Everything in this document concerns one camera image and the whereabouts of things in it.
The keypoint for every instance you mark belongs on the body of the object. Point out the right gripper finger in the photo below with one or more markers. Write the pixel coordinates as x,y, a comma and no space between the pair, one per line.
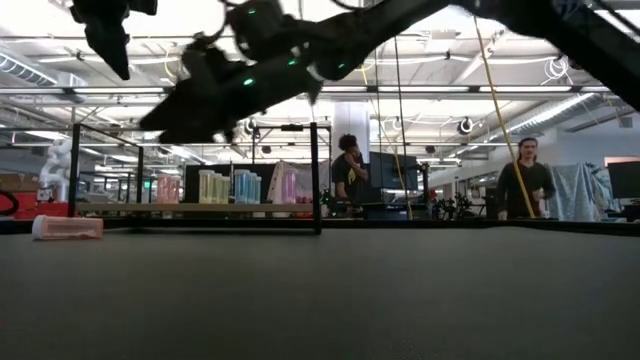
180,112
205,131

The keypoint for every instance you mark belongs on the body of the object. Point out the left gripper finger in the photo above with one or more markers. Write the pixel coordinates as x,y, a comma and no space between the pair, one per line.
112,47

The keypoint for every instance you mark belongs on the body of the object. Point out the red medicine bottle white cap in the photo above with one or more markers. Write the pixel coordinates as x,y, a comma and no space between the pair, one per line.
67,228
162,189
175,190

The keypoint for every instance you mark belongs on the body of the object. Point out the clear bottle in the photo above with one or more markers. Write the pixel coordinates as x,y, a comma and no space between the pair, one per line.
258,190

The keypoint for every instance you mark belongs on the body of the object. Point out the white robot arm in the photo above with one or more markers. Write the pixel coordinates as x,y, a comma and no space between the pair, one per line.
55,167

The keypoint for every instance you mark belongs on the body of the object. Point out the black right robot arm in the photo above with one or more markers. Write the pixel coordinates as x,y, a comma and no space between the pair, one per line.
380,22

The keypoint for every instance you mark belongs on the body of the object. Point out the black partition panel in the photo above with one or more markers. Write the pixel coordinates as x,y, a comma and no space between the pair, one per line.
190,182

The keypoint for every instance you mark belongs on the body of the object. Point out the white hanging cloth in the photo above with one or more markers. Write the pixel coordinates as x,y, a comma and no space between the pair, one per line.
276,187

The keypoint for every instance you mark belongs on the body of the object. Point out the person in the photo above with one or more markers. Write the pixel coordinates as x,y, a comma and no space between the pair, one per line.
350,175
525,185

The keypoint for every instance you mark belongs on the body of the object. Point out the red box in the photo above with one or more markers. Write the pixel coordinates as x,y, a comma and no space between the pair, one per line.
50,210

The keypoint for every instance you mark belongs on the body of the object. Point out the black computer monitor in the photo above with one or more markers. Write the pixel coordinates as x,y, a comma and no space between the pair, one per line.
627,180
395,171

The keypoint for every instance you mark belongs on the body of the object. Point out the long ceiling light strip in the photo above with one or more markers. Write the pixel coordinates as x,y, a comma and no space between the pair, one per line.
425,89

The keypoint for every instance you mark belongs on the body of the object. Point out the grey cloth cover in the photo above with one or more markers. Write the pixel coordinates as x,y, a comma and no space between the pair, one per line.
575,190

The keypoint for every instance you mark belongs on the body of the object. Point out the black camera rig frame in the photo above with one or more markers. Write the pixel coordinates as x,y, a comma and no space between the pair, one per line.
291,128

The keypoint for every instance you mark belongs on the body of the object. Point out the silver ventilation duct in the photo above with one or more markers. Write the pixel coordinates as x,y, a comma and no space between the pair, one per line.
550,117
25,70

